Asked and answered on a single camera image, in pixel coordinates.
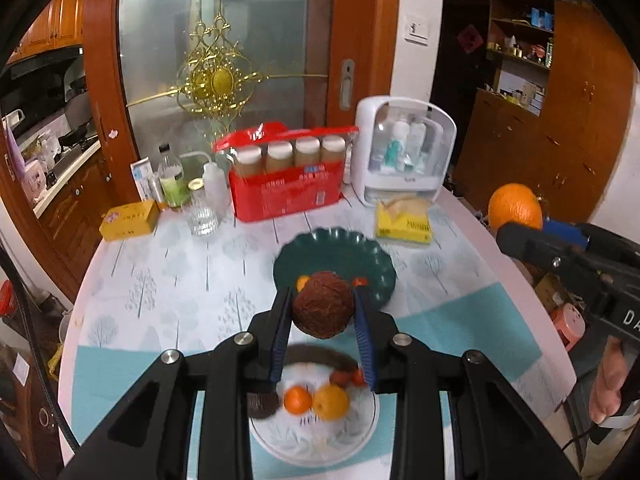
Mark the pink kitchen appliance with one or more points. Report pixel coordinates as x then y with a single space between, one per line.
35 172

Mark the clear glass tumbler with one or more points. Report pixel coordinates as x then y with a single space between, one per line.
202 220

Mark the red paper wall decoration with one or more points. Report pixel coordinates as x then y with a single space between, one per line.
467 40

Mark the wooden lower kitchen cabinets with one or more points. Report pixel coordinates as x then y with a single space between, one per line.
75 200

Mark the red pack of paper cups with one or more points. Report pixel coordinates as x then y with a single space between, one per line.
280 195

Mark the person's right hand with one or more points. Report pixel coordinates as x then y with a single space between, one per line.
607 380

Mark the white light switch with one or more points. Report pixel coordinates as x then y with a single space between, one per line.
417 29

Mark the yellowish orange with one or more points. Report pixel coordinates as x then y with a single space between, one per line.
330 402

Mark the dark brown avocado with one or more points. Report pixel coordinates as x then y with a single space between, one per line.
322 305

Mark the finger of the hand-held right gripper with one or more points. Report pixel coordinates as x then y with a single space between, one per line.
565 232
530 245

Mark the yellow tin box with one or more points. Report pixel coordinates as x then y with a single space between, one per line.
127 220

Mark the white and blue carton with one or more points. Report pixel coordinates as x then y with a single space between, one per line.
141 175

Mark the clear bottle with green label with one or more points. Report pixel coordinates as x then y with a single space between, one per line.
172 185

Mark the small metal can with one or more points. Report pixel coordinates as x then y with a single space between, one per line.
156 190

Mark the plain white bottle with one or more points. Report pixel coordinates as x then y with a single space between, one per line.
417 137

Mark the lychee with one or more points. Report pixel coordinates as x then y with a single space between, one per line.
262 405

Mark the wooden door with frosted glass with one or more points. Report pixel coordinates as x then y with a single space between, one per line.
160 35

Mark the small kumquat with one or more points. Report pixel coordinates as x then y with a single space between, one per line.
301 284

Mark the wooden shelf cabinet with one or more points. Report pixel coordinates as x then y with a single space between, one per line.
580 125

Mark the white squeeze bottle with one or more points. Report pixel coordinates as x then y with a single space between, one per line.
215 190

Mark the wooden kitchen cabinets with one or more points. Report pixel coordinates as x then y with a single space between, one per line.
55 15
75 200

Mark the dark green scalloped plate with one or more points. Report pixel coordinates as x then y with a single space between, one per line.
330 252

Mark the white organiser with clear door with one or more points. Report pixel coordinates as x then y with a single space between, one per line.
367 125

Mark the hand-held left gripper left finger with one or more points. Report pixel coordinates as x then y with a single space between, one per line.
280 340

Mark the wooden upper kitchen cabinets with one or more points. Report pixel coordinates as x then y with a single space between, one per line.
55 15

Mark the small jar with gold lid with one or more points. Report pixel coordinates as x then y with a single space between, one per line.
196 184

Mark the yellow tissue pack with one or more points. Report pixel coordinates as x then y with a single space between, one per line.
405 230

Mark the large orange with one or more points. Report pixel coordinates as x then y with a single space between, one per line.
515 205

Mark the black range hood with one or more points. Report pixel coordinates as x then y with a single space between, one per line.
45 62

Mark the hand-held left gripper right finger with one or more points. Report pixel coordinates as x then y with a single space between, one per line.
366 345

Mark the white bottle with teal label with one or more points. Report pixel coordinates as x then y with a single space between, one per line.
396 147

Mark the mandarin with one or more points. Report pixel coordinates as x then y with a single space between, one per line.
297 400

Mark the pink round container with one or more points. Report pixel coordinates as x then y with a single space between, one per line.
569 327

